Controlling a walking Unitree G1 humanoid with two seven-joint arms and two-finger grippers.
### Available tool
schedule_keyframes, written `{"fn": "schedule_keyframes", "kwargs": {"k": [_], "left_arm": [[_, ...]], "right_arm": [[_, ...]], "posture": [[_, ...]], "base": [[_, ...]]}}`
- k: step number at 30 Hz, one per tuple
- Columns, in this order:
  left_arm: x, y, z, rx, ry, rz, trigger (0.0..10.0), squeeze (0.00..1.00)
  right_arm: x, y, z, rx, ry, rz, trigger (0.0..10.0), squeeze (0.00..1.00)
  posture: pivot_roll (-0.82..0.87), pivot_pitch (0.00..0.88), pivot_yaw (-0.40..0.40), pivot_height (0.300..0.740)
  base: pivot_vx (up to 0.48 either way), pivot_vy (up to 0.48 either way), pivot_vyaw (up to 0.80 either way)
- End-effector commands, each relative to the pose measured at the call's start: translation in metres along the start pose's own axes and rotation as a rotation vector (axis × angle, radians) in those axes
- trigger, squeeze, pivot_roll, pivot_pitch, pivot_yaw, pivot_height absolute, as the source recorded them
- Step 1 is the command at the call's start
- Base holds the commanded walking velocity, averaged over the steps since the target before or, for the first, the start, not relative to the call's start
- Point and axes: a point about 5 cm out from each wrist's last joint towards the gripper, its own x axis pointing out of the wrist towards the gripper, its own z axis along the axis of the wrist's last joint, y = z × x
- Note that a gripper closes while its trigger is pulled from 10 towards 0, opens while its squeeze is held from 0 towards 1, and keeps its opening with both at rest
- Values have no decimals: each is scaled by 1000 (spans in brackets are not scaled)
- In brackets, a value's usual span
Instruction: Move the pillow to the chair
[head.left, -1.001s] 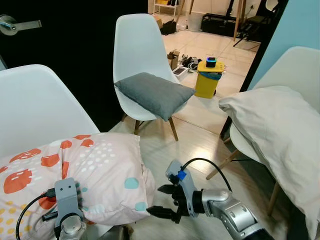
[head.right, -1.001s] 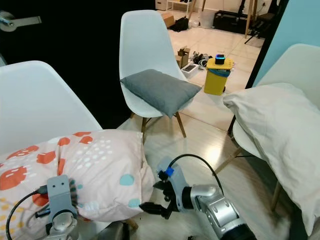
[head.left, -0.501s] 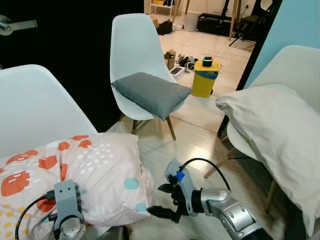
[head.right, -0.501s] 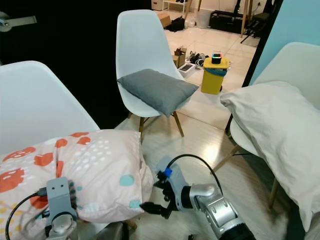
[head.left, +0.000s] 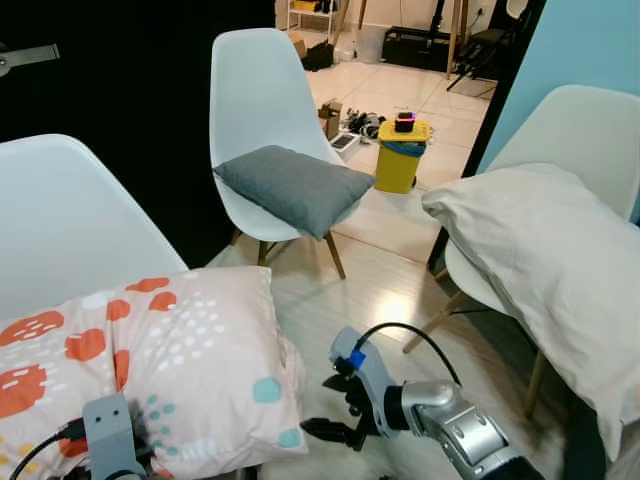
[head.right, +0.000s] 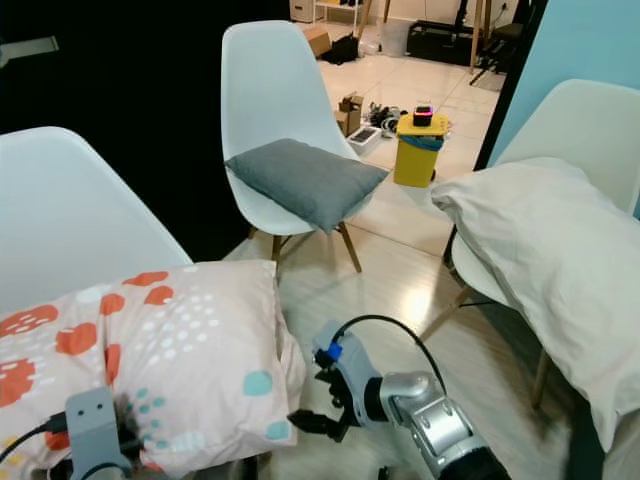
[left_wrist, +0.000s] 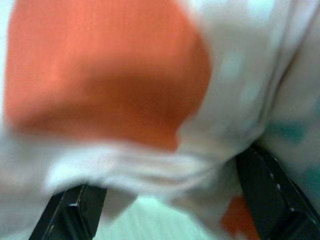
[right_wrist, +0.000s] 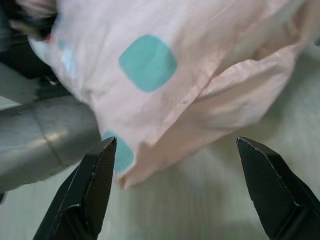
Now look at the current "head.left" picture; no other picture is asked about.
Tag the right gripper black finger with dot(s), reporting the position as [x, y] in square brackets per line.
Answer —
[328, 430]
[337, 384]

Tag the pink pillow with orange spots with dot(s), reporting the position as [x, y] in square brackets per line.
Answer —
[200, 360]

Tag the white chair under patterned pillow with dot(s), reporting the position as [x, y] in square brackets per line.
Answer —
[70, 220]

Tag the beige plain pillow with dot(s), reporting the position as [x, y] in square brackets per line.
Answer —
[550, 260]

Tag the white chair with wooden legs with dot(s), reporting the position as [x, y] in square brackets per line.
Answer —
[255, 100]

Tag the white chair under beige pillow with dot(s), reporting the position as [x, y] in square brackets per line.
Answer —
[590, 125]

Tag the grey square cushion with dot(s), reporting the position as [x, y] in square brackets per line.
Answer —
[295, 190]

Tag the yellow waste bin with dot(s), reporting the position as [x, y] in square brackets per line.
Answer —
[400, 160]

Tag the white box with phone print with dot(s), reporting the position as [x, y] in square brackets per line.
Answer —
[346, 143]

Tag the black equipment pile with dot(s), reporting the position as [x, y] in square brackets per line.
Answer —
[365, 125]

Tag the black device with pink light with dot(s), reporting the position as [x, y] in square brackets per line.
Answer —
[405, 123]

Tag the open cardboard box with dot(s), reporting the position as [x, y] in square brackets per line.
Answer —
[334, 108]

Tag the black floor bag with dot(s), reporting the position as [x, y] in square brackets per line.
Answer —
[320, 57]

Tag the white bucket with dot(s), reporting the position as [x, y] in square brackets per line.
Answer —
[370, 45]

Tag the brown cardboard box by shelf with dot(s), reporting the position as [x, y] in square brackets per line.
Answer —
[298, 45]

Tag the black hard case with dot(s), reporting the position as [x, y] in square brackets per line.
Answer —
[415, 50]

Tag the black cloth backdrop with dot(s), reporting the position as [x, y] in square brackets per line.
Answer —
[120, 90]

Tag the black tripod stand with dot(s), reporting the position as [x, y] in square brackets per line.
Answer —
[485, 50]

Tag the wooden stand leg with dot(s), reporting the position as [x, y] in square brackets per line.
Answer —
[455, 35]

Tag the white shelf rack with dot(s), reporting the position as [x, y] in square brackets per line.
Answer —
[312, 15]

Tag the light blue partition panel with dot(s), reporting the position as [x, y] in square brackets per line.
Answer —
[580, 50]

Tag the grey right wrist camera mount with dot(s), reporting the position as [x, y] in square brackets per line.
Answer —
[368, 378]

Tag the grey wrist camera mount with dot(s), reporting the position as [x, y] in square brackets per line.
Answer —
[368, 378]
[108, 425]

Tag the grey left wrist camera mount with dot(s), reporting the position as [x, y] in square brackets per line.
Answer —
[108, 425]

